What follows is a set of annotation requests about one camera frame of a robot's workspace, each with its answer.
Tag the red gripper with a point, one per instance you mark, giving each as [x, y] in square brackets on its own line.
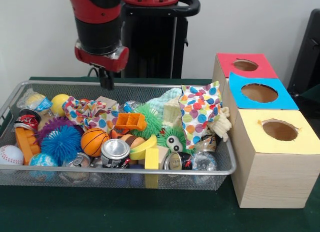
[102, 61]

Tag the colourful patterned cloth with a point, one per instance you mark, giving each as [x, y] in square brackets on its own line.
[200, 110]
[90, 115]

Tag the mint green waffle cloth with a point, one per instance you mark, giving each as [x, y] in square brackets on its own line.
[167, 96]

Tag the blue fuzzy ball with eyes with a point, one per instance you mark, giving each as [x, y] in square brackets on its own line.
[61, 144]

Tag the green spiky ball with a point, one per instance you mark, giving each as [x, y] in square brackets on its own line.
[172, 141]
[150, 117]

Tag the cream yellow waffle cloth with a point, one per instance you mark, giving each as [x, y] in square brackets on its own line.
[220, 124]

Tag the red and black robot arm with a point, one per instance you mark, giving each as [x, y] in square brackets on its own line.
[97, 22]

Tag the wooden box with three holes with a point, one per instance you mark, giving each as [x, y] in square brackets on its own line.
[275, 177]

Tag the wooden cube block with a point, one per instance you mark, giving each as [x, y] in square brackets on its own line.
[106, 101]

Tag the small orange plastic block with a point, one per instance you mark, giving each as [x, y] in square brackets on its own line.
[130, 121]

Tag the yellow ball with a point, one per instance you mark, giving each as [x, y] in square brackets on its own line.
[60, 105]

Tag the small orange basketball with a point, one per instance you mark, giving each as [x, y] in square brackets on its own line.
[94, 142]

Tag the silver metal can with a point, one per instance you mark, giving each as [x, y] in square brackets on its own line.
[115, 153]

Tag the yellow plastic block toy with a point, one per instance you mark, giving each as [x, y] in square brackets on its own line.
[147, 151]

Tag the red soda can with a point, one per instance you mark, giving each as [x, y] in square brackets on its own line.
[27, 121]

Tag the orange plastic block toy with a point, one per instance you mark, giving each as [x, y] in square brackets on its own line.
[25, 142]

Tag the globe print ball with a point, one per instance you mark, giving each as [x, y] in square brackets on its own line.
[42, 161]

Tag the white baseball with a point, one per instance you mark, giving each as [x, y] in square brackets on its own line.
[10, 155]

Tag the dark green table cloth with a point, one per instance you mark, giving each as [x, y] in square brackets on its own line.
[125, 212]

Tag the black chair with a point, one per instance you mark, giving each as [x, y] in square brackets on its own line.
[307, 52]

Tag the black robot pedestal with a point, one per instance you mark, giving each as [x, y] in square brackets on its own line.
[150, 42]

